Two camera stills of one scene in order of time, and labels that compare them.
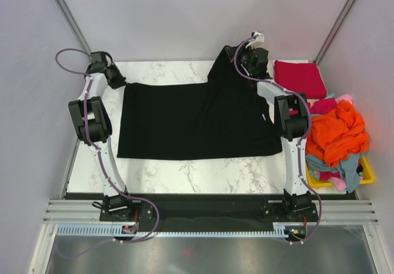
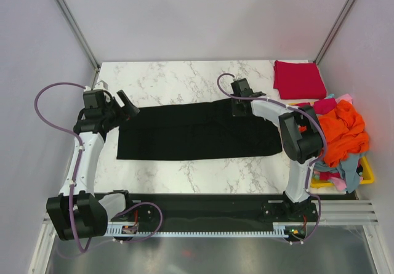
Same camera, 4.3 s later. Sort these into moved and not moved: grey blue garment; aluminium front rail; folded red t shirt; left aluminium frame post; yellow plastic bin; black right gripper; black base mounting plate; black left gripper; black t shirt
Moved: black left gripper; black t shirt; black right gripper
Not moved: yellow plastic bin; left aluminium frame post; folded red t shirt; aluminium front rail; grey blue garment; black base mounting plate
